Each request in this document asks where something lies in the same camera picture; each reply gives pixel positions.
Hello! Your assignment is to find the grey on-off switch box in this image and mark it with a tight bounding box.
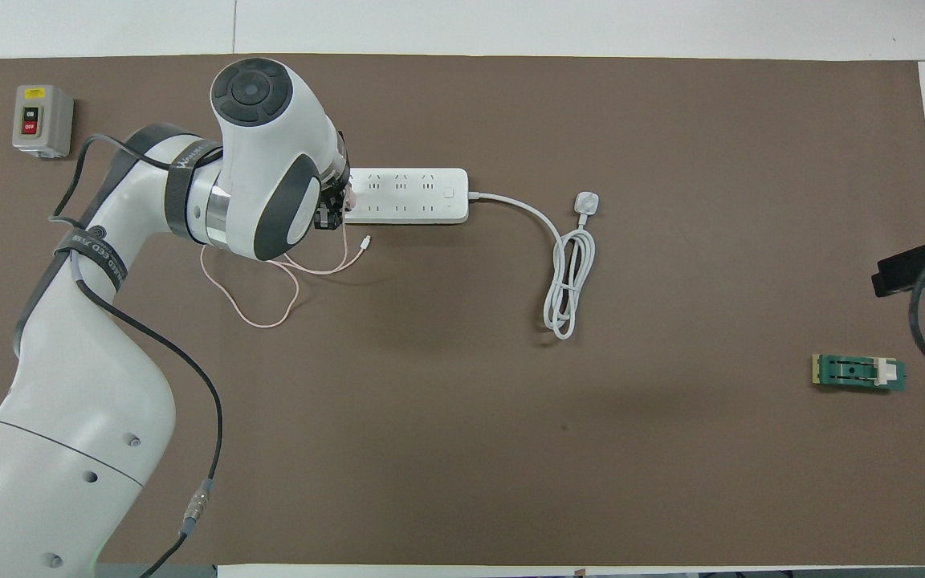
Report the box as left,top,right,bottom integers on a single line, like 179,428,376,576
12,84,75,159

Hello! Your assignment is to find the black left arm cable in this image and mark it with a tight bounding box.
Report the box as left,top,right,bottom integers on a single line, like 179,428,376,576
49,132,224,578

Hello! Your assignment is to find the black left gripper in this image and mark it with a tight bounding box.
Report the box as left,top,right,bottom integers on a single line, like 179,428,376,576
314,178,351,232

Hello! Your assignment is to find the brown table mat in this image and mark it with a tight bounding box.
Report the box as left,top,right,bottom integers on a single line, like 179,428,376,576
0,53,925,567

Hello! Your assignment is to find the white power cord with plug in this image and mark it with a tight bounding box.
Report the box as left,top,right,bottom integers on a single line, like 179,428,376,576
467,189,601,341

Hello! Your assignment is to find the white power strip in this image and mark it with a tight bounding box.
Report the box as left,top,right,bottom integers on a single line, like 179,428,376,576
340,167,470,225

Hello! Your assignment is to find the green knife switch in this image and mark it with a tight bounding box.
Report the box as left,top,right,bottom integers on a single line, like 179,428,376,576
811,353,908,394

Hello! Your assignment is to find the pink charging cable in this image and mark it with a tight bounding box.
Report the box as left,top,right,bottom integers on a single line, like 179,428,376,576
200,210,373,329

